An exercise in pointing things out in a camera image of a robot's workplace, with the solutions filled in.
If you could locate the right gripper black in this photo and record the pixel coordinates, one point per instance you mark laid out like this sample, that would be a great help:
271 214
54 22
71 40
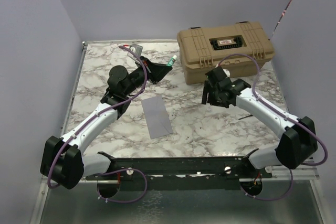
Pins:
207 90

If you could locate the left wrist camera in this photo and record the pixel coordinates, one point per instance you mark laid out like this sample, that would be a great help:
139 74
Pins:
137 49

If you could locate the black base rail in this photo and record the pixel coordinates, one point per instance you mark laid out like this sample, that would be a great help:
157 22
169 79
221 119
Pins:
178 173

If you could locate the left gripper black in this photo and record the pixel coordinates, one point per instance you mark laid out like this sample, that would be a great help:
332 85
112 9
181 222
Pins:
155 72

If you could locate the tan plastic tool case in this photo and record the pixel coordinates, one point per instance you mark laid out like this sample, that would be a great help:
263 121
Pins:
203 48

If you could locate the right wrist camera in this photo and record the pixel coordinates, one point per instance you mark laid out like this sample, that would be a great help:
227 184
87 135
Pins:
227 72

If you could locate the aluminium frame rail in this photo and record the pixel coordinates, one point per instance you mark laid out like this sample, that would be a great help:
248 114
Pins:
136 124

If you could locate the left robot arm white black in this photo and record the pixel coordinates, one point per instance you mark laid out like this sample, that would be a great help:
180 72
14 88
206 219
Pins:
63 162

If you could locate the small green white tube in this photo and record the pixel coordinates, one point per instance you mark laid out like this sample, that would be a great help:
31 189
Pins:
172 61

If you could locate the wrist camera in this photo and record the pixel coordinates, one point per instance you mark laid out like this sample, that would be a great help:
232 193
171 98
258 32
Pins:
137 49
227 72

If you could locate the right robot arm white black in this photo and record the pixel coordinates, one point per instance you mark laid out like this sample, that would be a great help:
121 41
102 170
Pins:
297 141

